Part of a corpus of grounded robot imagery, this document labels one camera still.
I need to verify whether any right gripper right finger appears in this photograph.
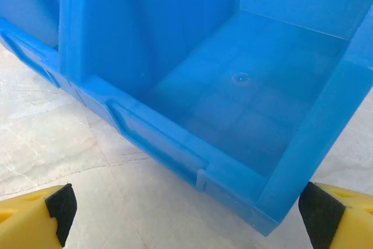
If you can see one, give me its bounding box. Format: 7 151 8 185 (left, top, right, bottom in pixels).
298 181 373 249

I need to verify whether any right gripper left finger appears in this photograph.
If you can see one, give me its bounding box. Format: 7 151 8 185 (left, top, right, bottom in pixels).
0 183 78 249

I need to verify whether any blue plastic storage bin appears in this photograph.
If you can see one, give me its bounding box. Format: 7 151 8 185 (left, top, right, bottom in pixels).
59 0 373 237
0 0 79 101

